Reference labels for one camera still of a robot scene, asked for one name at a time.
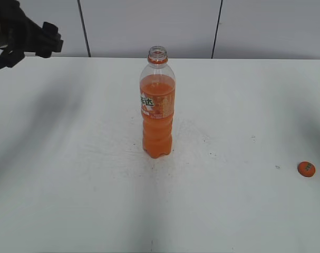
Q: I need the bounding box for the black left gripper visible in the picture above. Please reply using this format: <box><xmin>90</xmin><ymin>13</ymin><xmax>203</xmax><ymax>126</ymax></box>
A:
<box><xmin>6</xmin><ymin>1</ymin><xmax>63</xmax><ymax>58</ymax></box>

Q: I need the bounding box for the orange soda plastic bottle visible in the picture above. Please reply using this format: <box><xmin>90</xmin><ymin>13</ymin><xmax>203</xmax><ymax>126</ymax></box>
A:
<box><xmin>139</xmin><ymin>46</ymin><xmax>176</xmax><ymax>158</ymax></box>

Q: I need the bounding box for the orange bottle cap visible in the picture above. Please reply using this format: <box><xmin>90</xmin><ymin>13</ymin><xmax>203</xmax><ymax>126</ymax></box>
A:
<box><xmin>297</xmin><ymin>161</ymin><xmax>316</xmax><ymax>177</ymax></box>

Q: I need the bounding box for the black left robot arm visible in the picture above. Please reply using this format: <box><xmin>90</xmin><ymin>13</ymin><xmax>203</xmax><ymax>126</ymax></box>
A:
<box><xmin>0</xmin><ymin>1</ymin><xmax>63</xmax><ymax>70</ymax></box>

